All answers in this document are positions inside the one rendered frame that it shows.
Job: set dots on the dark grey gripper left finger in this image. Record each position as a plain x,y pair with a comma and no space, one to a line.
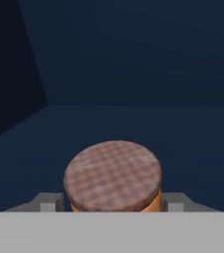
46,201

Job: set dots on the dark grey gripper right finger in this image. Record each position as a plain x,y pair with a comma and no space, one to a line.
177,201

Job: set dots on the orange jam jar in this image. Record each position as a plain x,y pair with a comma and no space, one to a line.
113,176

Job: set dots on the dark blue cabinet interior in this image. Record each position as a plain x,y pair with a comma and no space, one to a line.
123,66

